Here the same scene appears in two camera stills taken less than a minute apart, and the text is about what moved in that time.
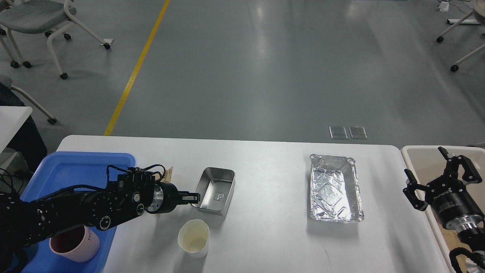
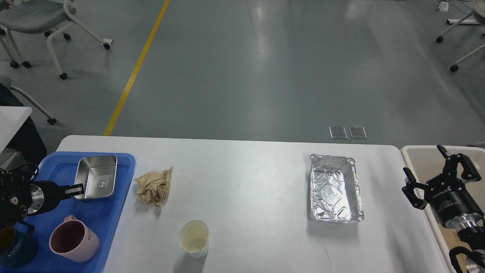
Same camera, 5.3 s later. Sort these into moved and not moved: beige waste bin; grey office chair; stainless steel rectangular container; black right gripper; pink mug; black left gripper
Moved: stainless steel rectangular container; black left gripper
Not moved: grey office chair; black right gripper; beige waste bin; pink mug
